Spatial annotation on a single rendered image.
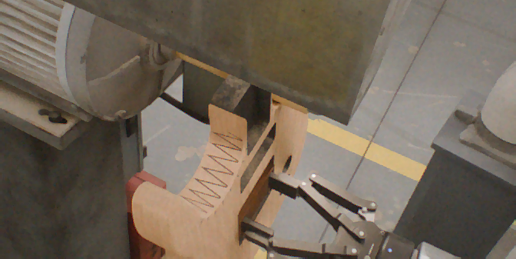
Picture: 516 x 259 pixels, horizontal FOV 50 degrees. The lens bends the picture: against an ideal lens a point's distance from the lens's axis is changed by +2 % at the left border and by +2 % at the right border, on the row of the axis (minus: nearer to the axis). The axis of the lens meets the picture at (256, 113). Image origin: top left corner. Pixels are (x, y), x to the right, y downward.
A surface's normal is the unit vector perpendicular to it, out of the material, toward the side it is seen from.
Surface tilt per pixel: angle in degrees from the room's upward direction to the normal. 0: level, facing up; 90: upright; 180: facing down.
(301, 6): 90
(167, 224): 86
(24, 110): 0
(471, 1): 0
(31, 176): 90
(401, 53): 0
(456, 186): 90
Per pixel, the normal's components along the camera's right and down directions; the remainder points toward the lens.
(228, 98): -0.04, -0.53
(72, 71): -0.44, 0.47
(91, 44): 0.60, 0.46
